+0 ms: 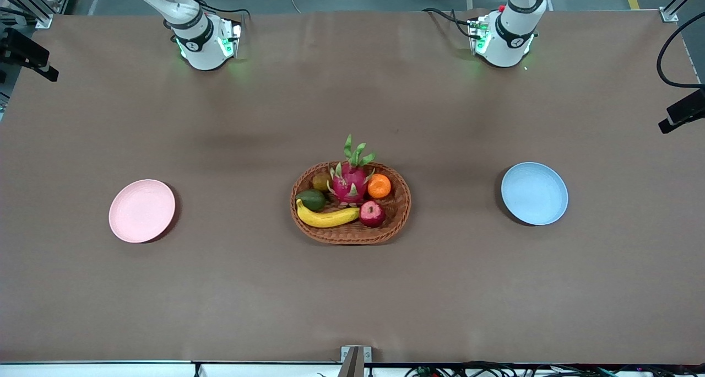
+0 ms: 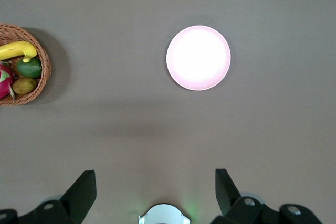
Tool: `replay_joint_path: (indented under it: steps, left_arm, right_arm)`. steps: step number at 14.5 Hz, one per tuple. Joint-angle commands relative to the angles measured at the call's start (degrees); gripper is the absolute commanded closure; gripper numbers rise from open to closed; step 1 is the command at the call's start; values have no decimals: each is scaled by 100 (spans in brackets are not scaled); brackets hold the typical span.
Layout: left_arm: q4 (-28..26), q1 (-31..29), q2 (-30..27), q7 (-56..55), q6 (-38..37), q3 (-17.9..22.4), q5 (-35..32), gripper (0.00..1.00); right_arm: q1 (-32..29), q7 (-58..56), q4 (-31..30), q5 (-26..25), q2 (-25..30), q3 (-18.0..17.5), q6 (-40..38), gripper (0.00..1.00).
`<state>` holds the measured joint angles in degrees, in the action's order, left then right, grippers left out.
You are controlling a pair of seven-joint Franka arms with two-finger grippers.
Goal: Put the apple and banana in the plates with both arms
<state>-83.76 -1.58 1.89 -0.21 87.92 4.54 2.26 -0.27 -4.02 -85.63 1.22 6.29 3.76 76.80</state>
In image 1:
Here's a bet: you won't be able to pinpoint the red apple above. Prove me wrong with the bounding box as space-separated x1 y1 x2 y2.
359 200 387 228

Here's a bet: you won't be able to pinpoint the yellow banana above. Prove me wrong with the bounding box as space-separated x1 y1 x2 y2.
296 198 361 229

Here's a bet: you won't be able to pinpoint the pink dragon fruit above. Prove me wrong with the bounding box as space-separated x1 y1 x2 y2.
327 134 377 207

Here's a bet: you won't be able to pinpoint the orange fruit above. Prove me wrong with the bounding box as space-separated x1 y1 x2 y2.
367 174 392 200

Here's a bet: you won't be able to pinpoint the green avocado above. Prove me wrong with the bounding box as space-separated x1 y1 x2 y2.
296 189 328 212

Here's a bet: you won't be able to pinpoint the brown wicker basket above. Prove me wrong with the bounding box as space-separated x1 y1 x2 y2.
290 161 412 245

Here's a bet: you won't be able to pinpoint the brown table cover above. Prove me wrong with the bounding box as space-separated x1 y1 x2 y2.
0 8 705 365

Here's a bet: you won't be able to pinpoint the light blue round plate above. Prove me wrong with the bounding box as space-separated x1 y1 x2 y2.
501 162 569 226

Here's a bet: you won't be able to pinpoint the pink round plate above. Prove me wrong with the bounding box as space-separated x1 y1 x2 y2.
109 179 176 244

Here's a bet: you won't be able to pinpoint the grey metal bracket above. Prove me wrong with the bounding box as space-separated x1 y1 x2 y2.
337 346 372 377

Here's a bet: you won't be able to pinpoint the black base cable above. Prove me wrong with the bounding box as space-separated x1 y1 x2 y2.
422 8 481 39

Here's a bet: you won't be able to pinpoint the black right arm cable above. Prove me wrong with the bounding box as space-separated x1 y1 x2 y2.
173 0 252 20

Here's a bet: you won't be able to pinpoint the tangled black cables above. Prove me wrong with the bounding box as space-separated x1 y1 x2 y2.
405 360 705 377

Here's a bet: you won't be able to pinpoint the white table edge rail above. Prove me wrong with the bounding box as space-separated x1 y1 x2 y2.
0 360 705 377

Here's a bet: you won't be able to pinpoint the aluminium frame post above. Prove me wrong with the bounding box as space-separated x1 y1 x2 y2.
0 0 54 29
660 0 705 23

